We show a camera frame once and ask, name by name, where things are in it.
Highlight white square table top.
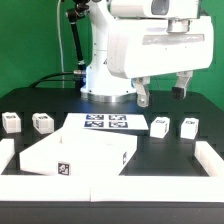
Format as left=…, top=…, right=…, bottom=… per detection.
left=19, top=128, right=137, bottom=176

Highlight white cable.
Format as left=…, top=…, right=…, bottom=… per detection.
left=56, top=0, right=66, bottom=89

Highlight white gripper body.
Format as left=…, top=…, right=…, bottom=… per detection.
left=107, top=16, right=214, bottom=79

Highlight white marker tag plate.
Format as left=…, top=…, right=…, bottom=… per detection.
left=63, top=113, right=148, bottom=130

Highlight white U-shaped obstacle fence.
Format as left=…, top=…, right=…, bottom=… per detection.
left=0, top=139, right=224, bottom=203

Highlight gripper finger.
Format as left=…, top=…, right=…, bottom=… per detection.
left=172, top=71, right=193, bottom=99
left=133, top=77, right=150, bottom=107

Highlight black cables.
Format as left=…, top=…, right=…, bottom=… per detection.
left=29, top=70, right=84, bottom=89

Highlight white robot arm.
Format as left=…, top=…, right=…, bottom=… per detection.
left=81, top=0, right=214, bottom=107

